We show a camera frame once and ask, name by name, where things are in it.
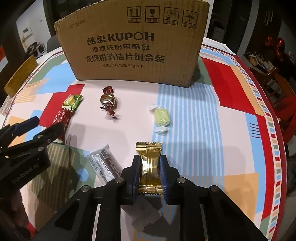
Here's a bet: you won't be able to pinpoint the white shelf with clutter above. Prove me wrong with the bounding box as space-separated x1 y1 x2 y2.
25 42 47 59

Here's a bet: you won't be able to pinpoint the brown cardboard box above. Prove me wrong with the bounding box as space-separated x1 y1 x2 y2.
54 1 210 87

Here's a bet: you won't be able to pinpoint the silver dark snack bar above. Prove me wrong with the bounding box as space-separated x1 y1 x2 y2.
84 144 122 185

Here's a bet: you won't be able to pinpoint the woven wicker box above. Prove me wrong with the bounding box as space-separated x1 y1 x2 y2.
4 55 38 97

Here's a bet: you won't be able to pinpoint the red foil balloons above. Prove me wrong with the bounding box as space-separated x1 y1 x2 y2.
264 36 285 62

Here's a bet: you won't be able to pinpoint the foil twisted chocolate candy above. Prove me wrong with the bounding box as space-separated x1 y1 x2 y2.
100 86 118 120

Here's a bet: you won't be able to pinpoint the grey chair left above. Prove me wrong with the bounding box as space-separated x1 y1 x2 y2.
47 35 61 52

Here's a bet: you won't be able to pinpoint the red wooden chair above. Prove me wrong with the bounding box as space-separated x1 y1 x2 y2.
250 67 295 144

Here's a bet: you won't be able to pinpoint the pale green candy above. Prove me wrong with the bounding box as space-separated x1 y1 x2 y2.
149 104 171 133

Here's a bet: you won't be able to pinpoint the green yellow candy packet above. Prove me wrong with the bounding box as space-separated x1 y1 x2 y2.
62 94 83 112

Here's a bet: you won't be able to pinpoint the red snack packet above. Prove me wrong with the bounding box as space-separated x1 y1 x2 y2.
52 108 72 145

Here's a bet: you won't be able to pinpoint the gold candy packet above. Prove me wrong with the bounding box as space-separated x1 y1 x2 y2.
136 142 163 195

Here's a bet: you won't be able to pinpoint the colourful patchwork tablecloth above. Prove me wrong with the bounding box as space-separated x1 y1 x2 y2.
1 47 287 240

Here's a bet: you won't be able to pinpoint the person left hand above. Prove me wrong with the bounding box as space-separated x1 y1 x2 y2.
1 190 31 240

